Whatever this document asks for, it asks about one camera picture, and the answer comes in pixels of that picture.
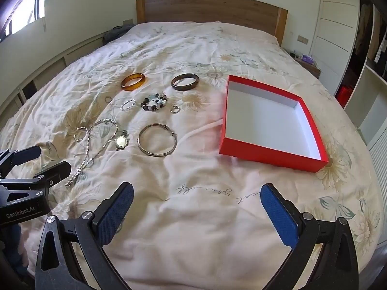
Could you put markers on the wooden headboard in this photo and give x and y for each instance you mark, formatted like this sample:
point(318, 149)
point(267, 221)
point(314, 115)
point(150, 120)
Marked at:
point(211, 9)

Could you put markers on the wooden nightstand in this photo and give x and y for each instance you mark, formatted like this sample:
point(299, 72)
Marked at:
point(310, 69)

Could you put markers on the large silver bangle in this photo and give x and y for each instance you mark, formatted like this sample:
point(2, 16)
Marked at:
point(140, 143)

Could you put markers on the white wardrobe door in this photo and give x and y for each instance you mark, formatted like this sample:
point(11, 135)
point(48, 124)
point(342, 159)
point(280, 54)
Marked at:
point(335, 21)

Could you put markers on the open closet shelf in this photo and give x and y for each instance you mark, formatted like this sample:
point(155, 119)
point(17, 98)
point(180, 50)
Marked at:
point(372, 90)

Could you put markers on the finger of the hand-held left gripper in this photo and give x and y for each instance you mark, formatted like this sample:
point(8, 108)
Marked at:
point(27, 152)
point(54, 172)

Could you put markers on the white slatted panel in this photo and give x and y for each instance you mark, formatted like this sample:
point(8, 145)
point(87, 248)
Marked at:
point(379, 169)

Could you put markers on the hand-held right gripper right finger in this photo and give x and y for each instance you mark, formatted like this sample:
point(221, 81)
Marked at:
point(279, 214)

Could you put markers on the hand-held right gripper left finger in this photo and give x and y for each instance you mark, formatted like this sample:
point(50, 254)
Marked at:
point(116, 214)

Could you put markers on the amber bangle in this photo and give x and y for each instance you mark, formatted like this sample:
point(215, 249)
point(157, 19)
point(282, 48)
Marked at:
point(133, 88)

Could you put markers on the dark brown bangle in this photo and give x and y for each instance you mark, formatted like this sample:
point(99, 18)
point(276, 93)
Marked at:
point(184, 88)

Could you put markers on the wall switch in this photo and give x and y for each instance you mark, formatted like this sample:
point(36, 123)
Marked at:
point(303, 38)

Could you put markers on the wall socket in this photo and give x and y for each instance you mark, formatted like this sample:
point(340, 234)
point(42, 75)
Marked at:
point(128, 21)

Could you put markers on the purple packet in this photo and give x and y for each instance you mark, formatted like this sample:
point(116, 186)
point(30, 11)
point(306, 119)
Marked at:
point(308, 59)

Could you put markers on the dark cloth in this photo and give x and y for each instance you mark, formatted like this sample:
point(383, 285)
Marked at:
point(116, 34)

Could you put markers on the floral bed blanket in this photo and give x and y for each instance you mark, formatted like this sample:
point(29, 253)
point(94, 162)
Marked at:
point(193, 211)

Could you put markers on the red cardboard box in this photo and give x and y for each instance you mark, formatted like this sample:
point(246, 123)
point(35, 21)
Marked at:
point(272, 156)

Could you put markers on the low wall cabinet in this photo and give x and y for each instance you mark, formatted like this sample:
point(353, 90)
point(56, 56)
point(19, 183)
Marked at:
point(45, 72)

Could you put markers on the red container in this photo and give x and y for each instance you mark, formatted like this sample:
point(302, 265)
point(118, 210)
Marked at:
point(344, 95)

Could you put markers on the silver wristwatch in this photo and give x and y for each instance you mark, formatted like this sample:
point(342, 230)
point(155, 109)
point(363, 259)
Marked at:
point(121, 141)

